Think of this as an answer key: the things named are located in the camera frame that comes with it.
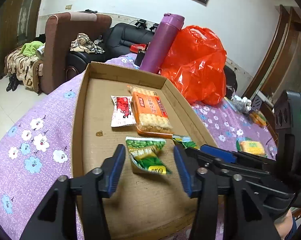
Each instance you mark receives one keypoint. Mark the brown armchair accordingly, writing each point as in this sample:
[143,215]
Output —
[58,45]

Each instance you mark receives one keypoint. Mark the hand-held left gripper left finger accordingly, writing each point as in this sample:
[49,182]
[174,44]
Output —
[116,170]

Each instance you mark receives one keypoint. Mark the wooden door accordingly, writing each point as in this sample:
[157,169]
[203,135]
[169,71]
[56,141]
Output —
[13,17]

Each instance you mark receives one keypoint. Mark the yellow cracker packet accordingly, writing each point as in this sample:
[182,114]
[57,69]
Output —
[253,147]

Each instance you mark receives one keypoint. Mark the purple floral tablecloth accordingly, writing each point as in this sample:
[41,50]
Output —
[40,130]

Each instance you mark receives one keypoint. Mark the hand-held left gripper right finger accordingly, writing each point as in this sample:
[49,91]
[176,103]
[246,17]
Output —
[181,170]

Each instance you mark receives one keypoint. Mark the black clip device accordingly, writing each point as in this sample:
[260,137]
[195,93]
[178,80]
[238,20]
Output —
[141,23]
[154,27]

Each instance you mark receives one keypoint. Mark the black leather sofa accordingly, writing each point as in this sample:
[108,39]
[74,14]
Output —
[123,37]

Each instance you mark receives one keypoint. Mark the orange cracker packet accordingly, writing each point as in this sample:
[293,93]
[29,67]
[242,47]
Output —
[150,110]

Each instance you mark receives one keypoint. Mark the red flat box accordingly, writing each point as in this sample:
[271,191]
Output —
[138,47]

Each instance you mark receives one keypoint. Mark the wall switch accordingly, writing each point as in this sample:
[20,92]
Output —
[68,6]

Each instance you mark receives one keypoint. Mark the black shoes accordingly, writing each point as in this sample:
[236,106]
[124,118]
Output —
[13,82]

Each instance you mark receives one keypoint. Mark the small white objects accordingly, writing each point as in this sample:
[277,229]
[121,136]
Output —
[243,102]

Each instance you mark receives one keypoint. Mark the purple thermos bottle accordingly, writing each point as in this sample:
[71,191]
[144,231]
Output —
[160,45]

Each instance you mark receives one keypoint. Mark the red plastic bag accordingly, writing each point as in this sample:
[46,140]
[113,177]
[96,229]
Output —
[198,62]

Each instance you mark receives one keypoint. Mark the green yellow-label snack packet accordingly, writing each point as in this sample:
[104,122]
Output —
[145,155]

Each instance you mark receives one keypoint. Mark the red white sauce packet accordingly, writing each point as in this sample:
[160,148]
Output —
[121,110]

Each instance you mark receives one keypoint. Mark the small black box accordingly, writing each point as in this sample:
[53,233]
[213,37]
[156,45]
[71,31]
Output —
[140,56]

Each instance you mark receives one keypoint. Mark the small green snack packet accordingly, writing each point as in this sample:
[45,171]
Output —
[188,142]

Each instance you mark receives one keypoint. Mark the green cloth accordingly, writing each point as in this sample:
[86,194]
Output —
[30,47]

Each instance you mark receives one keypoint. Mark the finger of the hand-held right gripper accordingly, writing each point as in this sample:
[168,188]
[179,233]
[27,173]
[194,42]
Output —
[218,153]
[210,159]

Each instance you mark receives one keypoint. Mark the person's right forearm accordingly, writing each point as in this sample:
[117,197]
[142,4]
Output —
[286,226]

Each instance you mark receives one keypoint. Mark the orange biscuit packet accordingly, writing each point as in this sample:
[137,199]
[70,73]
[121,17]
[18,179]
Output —
[259,117]

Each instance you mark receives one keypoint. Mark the leaf-patterned blanket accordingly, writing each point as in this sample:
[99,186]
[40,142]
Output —
[23,65]

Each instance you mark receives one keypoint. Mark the pile of clothes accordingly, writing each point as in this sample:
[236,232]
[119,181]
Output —
[84,42]

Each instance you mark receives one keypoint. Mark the cardboard box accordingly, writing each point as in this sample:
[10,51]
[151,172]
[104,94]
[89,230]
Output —
[140,205]

